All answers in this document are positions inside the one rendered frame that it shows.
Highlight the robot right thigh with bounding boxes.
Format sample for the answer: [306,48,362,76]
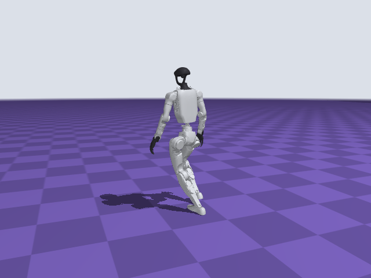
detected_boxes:
[181,136,200,169]

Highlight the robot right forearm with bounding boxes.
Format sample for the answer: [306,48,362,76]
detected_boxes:
[197,116,206,134]

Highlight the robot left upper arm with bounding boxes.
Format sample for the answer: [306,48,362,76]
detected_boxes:
[162,92,177,122]

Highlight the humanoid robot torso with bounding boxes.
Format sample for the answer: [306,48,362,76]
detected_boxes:
[173,86,198,146]

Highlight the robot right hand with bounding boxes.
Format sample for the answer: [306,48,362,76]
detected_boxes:
[196,131,203,146]

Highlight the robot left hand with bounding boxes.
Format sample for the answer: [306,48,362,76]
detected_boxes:
[150,136,160,154]

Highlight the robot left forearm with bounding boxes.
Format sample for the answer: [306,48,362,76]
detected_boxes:
[154,114,166,140]

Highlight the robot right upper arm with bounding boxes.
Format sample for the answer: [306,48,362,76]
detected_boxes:
[196,90,206,118]

